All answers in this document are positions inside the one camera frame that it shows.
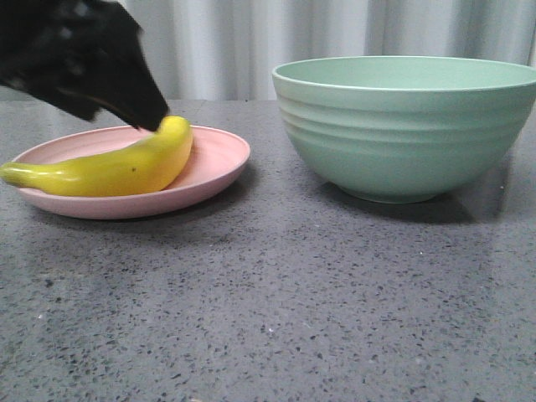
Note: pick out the white curtain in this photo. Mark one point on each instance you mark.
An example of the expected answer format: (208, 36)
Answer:
(227, 50)

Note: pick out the yellow banana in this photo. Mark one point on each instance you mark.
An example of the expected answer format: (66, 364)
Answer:
(146, 166)

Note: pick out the green bowl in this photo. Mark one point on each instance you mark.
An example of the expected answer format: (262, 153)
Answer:
(402, 129)

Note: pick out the pink plate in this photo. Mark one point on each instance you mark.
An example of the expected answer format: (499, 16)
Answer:
(217, 158)

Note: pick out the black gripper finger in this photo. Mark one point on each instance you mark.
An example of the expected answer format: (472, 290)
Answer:
(81, 57)

